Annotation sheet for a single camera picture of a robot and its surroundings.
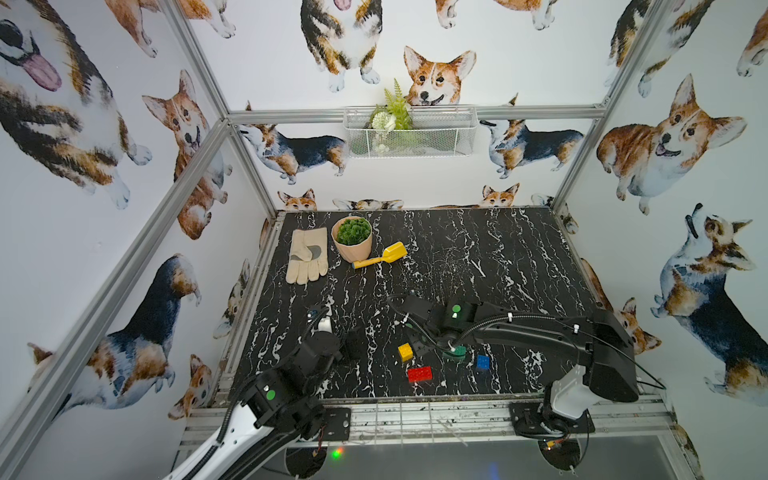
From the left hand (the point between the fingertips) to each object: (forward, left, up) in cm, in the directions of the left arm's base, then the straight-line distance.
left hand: (351, 328), depth 76 cm
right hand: (-3, -15, -2) cm, 16 cm away
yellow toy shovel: (+33, -10, -14) cm, 38 cm away
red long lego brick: (-8, -18, -12) cm, 23 cm away
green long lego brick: (-3, -29, -12) cm, 32 cm away
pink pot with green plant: (+34, +3, -4) cm, 34 cm away
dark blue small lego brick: (-6, -35, -12) cm, 38 cm away
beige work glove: (+32, +19, -14) cm, 40 cm away
